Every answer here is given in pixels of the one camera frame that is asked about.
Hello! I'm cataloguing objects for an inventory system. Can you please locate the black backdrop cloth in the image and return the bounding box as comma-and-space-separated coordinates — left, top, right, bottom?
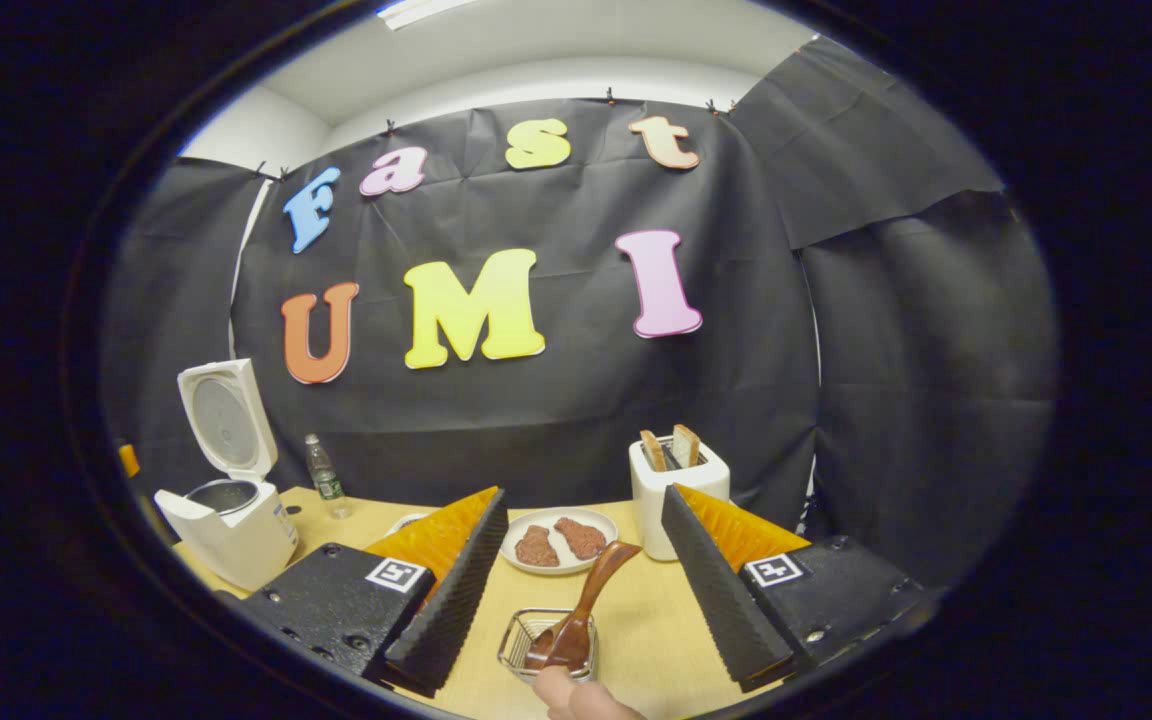
101, 35, 1062, 591

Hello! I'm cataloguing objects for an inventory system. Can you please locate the white toaster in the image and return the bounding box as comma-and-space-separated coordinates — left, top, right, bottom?
628, 437, 731, 563

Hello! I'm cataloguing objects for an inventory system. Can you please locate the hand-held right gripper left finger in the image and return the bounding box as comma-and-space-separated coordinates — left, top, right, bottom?
236, 486, 510, 699

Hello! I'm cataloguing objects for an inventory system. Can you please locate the white rice cooker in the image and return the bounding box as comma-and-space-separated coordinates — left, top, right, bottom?
153, 358, 300, 593

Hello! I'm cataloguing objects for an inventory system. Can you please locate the clear plastic water bottle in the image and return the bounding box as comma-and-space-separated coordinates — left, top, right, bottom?
303, 433, 352, 521

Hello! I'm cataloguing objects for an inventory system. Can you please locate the brown wooden spoon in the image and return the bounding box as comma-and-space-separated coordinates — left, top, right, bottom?
524, 541, 643, 673

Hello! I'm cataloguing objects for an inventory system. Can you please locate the white round plate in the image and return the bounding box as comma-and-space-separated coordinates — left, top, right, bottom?
499, 506, 619, 577

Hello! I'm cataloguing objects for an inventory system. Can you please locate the wire chopstick holder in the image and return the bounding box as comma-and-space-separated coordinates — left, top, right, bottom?
497, 608, 600, 684

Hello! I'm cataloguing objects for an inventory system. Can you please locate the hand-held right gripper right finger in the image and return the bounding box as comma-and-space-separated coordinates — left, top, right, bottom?
661, 484, 942, 694

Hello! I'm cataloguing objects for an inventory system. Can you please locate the brown meat piece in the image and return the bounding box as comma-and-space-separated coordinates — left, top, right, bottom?
514, 525, 561, 569
553, 516, 608, 561

